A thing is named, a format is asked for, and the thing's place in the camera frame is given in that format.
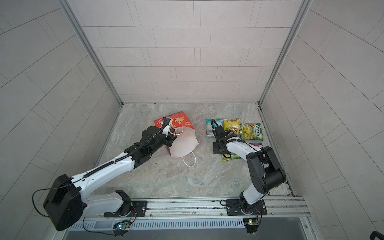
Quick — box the teal snack packet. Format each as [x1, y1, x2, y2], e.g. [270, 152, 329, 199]
[205, 119, 224, 138]

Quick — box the green mango tea candy packet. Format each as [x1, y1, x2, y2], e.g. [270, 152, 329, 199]
[222, 153, 242, 162]

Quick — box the red paper gift bag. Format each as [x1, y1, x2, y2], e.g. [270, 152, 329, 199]
[166, 111, 199, 168]

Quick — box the yellow green snack packet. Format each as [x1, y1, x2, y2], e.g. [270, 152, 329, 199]
[223, 119, 242, 135]

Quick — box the purple snack packet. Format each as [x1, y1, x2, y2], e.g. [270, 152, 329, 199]
[249, 143, 263, 148]

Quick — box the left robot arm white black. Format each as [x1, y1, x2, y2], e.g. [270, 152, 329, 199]
[43, 125, 177, 231]

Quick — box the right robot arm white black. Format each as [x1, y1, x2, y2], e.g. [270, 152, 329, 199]
[211, 121, 287, 214]

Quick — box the right circuit board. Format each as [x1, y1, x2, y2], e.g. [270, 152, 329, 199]
[243, 218, 260, 234]

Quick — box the circuit board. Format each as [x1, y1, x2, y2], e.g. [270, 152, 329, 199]
[243, 218, 260, 234]
[113, 221, 132, 231]

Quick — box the left circuit board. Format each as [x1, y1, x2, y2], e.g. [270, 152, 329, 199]
[113, 221, 132, 231]

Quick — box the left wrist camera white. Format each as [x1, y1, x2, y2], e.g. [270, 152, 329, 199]
[161, 117, 173, 136]

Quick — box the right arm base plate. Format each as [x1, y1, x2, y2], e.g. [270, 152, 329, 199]
[220, 199, 268, 216]

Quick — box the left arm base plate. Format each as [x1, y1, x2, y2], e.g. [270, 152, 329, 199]
[104, 201, 148, 218]

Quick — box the aluminium mounting rail frame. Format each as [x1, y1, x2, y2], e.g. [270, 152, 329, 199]
[55, 196, 317, 240]

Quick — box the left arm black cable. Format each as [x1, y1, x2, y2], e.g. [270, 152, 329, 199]
[31, 182, 73, 218]

